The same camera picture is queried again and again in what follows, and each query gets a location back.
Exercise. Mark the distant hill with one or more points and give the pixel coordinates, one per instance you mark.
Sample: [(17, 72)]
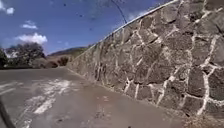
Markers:
[(68, 51)]

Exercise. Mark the rough stone wall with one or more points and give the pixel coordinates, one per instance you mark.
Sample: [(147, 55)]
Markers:
[(166, 56)]

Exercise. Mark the grey asphalt road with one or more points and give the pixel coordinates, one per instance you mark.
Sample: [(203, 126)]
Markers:
[(76, 106)]

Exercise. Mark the brown bushes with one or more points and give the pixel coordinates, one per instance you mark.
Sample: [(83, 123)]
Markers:
[(55, 62)]

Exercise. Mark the dark green tree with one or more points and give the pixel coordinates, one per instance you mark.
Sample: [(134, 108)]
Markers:
[(28, 53)]

